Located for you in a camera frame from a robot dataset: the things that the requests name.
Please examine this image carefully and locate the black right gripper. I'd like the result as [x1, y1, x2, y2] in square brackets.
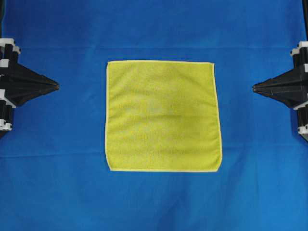
[253, 41, 308, 134]

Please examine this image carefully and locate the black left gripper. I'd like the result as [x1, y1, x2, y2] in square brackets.
[0, 38, 60, 130]

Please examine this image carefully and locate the yellow-green microfiber towel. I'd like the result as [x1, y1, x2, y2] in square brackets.
[104, 60, 223, 173]

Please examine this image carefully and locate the blue table cloth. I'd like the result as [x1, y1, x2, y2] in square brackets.
[0, 0, 308, 231]

